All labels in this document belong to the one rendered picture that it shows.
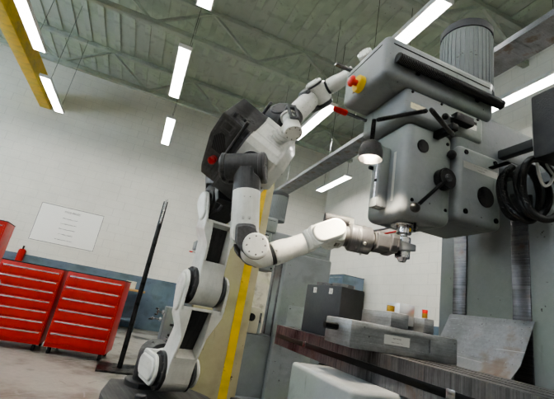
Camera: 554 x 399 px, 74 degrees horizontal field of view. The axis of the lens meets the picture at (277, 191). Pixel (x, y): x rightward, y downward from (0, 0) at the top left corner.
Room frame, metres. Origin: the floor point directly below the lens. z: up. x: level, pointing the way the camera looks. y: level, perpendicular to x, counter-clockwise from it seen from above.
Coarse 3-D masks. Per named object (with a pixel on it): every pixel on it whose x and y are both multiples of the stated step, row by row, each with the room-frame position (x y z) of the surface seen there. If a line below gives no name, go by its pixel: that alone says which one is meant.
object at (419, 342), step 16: (336, 320) 1.10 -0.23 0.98; (352, 320) 1.02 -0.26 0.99; (416, 320) 1.11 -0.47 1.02; (432, 320) 1.09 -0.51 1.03; (336, 336) 1.08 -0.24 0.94; (352, 336) 1.02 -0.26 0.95; (368, 336) 1.03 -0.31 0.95; (384, 336) 1.05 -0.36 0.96; (400, 336) 1.06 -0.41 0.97; (416, 336) 1.07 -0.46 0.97; (432, 336) 1.09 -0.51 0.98; (384, 352) 1.05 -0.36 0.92; (400, 352) 1.06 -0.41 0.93; (416, 352) 1.07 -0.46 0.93; (432, 352) 1.09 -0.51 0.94; (448, 352) 1.10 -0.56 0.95
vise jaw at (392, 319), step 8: (368, 312) 1.16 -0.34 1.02; (376, 312) 1.12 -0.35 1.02; (384, 312) 1.08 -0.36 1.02; (392, 312) 1.05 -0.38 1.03; (368, 320) 1.15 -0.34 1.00; (376, 320) 1.11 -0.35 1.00; (384, 320) 1.07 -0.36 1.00; (392, 320) 1.05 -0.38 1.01; (400, 320) 1.06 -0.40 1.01; (408, 320) 1.07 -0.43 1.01; (400, 328) 1.06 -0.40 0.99
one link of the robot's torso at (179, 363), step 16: (176, 288) 1.50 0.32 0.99; (176, 304) 1.46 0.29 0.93; (224, 304) 1.54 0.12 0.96; (176, 320) 1.49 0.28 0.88; (192, 320) 1.53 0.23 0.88; (208, 320) 1.53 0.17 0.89; (176, 336) 1.52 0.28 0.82; (192, 336) 1.57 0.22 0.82; (208, 336) 1.54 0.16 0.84; (160, 352) 1.59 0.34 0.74; (176, 352) 1.51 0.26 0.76; (192, 352) 1.59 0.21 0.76; (160, 368) 1.54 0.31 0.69; (176, 368) 1.55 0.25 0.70; (192, 368) 1.58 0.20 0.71; (160, 384) 1.54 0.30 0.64; (176, 384) 1.57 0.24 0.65
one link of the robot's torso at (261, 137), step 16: (224, 112) 1.15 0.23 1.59; (240, 112) 1.21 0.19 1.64; (256, 112) 1.27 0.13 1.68; (224, 128) 1.19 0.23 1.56; (240, 128) 1.17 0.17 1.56; (256, 128) 1.21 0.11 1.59; (272, 128) 1.28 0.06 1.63; (208, 144) 1.26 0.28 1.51; (224, 144) 1.24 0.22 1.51; (240, 144) 1.19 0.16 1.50; (256, 144) 1.18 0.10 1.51; (272, 144) 1.21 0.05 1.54; (288, 144) 1.28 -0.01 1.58; (208, 160) 1.28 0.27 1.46; (272, 160) 1.19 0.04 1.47; (288, 160) 1.28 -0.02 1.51; (208, 176) 1.38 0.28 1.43; (272, 176) 1.25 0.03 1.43; (224, 192) 1.40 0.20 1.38
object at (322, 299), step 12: (312, 288) 1.56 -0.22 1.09; (324, 288) 1.50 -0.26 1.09; (336, 288) 1.43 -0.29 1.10; (348, 288) 1.42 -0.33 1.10; (312, 300) 1.55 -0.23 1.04; (324, 300) 1.49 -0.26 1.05; (336, 300) 1.42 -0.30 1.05; (348, 300) 1.42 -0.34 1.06; (360, 300) 1.46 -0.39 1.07; (312, 312) 1.54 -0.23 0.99; (324, 312) 1.48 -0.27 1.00; (336, 312) 1.42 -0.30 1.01; (348, 312) 1.43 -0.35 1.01; (360, 312) 1.46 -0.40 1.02; (312, 324) 1.53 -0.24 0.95
